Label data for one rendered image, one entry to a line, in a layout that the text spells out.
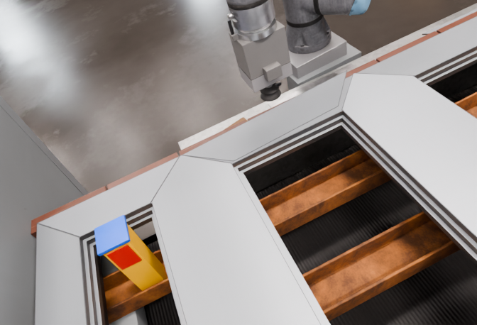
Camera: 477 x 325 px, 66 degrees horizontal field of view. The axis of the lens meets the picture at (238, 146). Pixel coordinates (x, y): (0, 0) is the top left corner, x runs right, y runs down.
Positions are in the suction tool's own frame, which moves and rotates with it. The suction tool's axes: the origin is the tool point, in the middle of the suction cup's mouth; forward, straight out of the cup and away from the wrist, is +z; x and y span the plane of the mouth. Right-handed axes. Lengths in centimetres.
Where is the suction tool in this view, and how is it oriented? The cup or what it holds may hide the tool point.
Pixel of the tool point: (270, 94)
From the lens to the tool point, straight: 76.7
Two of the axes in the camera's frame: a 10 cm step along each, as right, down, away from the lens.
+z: 2.4, 6.7, 7.0
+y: 8.9, -4.4, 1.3
